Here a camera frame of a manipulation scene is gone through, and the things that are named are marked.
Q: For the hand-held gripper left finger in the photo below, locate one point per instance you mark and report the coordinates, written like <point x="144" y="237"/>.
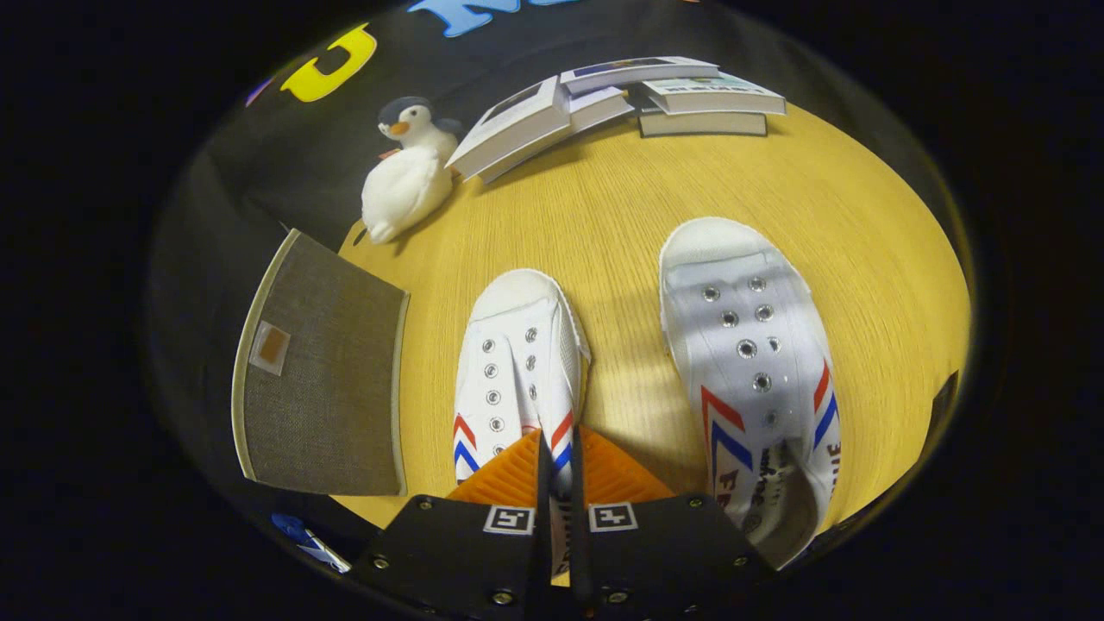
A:
<point x="544" y="517"/>

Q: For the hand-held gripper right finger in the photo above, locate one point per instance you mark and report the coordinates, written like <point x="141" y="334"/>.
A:
<point x="578" y="535"/>

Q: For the white canvas shoe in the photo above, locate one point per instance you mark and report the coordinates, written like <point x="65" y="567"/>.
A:
<point x="517" y="345"/>
<point x="742" y="345"/>

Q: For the grey fabric storage box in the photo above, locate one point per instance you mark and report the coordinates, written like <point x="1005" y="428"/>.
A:
<point x="323" y="388"/>

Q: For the blue and white object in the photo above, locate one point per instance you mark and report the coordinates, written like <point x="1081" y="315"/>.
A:
<point x="297" y="528"/>

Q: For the white round plush toy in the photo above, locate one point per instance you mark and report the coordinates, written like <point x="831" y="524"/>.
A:
<point x="404" y="190"/>

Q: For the small black block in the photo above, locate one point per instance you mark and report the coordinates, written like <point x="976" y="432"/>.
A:
<point x="943" y="405"/>

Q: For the plain white book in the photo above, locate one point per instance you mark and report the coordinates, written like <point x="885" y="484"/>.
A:
<point x="599" y="105"/>

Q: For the penguin plush toy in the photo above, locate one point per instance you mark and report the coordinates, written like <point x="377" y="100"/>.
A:
<point x="414" y="121"/>

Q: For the black backdrop cloth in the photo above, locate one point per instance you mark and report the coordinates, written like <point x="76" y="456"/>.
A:
<point x="259" y="164"/>

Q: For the book with pale teal cover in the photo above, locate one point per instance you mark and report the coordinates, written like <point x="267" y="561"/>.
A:
<point x="716" y="95"/>

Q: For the book with blue cover picture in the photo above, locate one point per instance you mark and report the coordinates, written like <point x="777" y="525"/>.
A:
<point x="638" y="71"/>

